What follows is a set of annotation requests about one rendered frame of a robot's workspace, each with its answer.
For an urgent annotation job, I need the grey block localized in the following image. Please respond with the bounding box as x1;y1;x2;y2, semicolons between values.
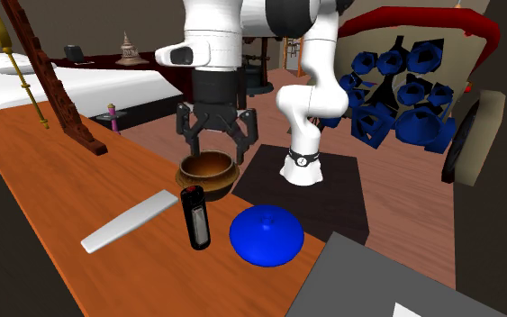
284;231;507;317

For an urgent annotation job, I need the white bed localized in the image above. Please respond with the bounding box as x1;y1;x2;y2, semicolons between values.
0;51;185;132

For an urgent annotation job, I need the black cylinder with grey panel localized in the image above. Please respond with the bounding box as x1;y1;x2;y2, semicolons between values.
179;185;213;252

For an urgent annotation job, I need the dark pedestal table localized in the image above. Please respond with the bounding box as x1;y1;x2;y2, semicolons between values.
241;36;277;96

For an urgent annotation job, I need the small table with pink vase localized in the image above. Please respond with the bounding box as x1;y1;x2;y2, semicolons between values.
95;103;128;135

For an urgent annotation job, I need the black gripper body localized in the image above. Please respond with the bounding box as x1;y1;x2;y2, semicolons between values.
191;68;249;131

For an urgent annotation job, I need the brown wooden bowl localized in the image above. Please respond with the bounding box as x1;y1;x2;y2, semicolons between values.
175;149;241;204

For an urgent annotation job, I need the blue round dome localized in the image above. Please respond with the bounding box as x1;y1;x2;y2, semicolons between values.
228;204;306;268

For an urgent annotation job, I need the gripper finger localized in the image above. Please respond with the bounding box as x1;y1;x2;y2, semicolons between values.
175;102;208;159
224;109;260;167

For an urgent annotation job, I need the carved brown wooden stand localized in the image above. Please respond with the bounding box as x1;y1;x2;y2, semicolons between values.
0;0;109;158

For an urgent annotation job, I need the cart with blue pots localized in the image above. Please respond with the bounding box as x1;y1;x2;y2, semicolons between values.
309;5;507;186

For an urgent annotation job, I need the dark robot stand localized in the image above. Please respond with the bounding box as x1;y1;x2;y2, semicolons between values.
231;143;371;247

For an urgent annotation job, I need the dark red sideboard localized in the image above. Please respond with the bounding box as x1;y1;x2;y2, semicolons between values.
50;30;194;91

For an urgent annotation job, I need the grey flat bar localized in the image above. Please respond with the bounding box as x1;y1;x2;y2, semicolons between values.
80;188;180;255

